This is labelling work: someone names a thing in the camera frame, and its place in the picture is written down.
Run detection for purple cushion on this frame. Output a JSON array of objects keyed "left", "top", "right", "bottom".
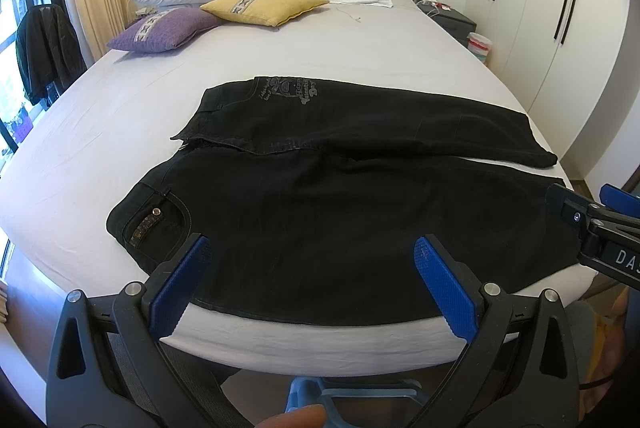
[{"left": 106, "top": 7, "right": 222, "bottom": 54}]

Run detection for black denim pants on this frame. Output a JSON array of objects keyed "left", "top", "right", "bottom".
[{"left": 106, "top": 76, "right": 579, "bottom": 327}]

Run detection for yellow cushion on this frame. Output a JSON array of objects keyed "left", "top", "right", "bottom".
[{"left": 201, "top": 0, "right": 330, "bottom": 28}]

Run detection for dark bedside table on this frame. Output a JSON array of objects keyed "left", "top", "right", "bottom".
[{"left": 416, "top": 0, "right": 477, "bottom": 47}]

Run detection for white bed mattress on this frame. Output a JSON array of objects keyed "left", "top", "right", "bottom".
[{"left": 1, "top": 0, "right": 594, "bottom": 376}]

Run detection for left hand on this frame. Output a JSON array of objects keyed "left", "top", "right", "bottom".
[{"left": 256, "top": 404, "right": 328, "bottom": 428}]

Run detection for white striped waste bin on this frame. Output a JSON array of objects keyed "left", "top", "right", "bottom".
[{"left": 468, "top": 32, "right": 492, "bottom": 64}]

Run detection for blue gripper trigger handle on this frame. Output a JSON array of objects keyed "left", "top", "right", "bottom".
[{"left": 285, "top": 377, "right": 431, "bottom": 428}]

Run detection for white wardrobe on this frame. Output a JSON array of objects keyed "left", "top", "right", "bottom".
[{"left": 465, "top": 0, "right": 630, "bottom": 156}]

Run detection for black jacket on chair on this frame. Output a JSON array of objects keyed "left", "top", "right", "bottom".
[{"left": 15, "top": 4, "right": 87, "bottom": 106}]

